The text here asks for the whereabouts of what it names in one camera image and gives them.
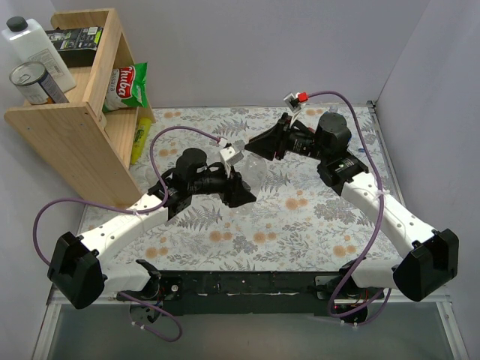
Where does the wooden shelf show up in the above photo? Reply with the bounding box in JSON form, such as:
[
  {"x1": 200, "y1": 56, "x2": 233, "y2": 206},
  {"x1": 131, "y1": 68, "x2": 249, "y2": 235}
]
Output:
[{"x1": 4, "y1": 8, "x2": 154, "y2": 208}]

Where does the white bottle black cap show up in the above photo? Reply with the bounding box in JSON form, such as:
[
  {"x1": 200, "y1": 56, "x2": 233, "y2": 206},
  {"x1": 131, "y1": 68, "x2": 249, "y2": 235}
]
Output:
[{"x1": 1, "y1": 16, "x2": 77, "y2": 92}]

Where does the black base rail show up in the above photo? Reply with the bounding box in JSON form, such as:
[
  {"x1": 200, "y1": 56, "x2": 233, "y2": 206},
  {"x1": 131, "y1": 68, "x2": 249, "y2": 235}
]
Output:
[{"x1": 149, "y1": 269, "x2": 376, "y2": 318}]

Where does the yellow marker tube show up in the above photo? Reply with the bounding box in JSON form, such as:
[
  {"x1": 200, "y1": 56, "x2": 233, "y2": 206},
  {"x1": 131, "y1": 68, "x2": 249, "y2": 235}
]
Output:
[{"x1": 130, "y1": 118, "x2": 152, "y2": 165}]

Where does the clear bottle white cap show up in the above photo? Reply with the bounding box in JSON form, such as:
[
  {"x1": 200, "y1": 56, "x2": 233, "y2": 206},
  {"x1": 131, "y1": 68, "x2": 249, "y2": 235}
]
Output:
[{"x1": 238, "y1": 150, "x2": 267, "y2": 198}]

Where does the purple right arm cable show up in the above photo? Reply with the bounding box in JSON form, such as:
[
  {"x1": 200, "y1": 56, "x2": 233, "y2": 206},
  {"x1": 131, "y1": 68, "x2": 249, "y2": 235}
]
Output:
[{"x1": 307, "y1": 89, "x2": 392, "y2": 326}]

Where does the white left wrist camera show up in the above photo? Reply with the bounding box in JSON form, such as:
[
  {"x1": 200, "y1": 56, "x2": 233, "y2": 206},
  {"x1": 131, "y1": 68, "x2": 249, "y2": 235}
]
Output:
[{"x1": 218, "y1": 138, "x2": 244, "y2": 177}]

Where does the metal tin can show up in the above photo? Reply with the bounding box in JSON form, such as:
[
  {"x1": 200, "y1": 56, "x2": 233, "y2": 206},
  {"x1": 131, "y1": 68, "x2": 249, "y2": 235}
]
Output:
[{"x1": 9, "y1": 61, "x2": 68, "y2": 105}]

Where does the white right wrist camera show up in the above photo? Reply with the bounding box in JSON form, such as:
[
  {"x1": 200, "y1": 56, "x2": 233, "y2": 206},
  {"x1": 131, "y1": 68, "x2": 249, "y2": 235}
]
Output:
[{"x1": 283, "y1": 92, "x2": 309, "y2": 124}]

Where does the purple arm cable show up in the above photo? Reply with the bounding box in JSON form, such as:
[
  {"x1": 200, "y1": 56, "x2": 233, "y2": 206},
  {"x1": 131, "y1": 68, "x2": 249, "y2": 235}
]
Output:
[
  {"x1": 32, "y1": 126, "x2": 222, "y2": 342},
  {"x1": 307, "y1": 89, "x2": 392, "y2": 326}
]

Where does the floral patterned table mat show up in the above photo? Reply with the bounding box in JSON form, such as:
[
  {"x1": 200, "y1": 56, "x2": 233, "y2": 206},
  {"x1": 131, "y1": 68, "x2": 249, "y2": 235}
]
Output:
[{"x1": 112, "y1": 107, "x2": 398, "y2": 272}]

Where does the black green box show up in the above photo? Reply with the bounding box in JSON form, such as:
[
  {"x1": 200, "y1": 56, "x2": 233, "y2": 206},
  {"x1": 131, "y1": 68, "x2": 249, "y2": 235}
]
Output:
[{"x1": 46, "y1": 26, "x2": 104, "y2": 68}]

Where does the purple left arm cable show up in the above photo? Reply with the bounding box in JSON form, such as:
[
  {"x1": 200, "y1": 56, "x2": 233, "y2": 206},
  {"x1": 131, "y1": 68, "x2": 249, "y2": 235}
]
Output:
[{"x1": 32, "y1": 126, "x2": 222, "y2": 342}]

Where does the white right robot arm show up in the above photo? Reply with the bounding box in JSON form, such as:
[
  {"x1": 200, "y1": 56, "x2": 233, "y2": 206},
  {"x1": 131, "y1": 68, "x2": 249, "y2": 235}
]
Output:
[{"x1": 244, "y1": 112, "x2": 459, "y2": 302}]

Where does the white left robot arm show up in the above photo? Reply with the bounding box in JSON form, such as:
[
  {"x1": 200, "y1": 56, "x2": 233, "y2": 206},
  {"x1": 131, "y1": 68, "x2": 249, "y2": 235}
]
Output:
[{"x1": 47, "y1": 146, "x2": 256, "y2": 309}]

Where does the green white snack bag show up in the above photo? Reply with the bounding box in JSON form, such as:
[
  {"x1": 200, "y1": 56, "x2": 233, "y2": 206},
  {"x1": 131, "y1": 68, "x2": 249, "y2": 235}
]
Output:
[{"x1": 102, "y1": 63, "x2": 148, "y2": 113}]

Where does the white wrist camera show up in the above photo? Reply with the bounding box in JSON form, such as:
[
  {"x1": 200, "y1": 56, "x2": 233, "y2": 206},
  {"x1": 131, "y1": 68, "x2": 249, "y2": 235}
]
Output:
[
  {"x1": 283, "y1": 92, "x2": 309, "y2": 124},
  {"x1": 218, "y1": 138, "x2": 244, "y2": 177}
]

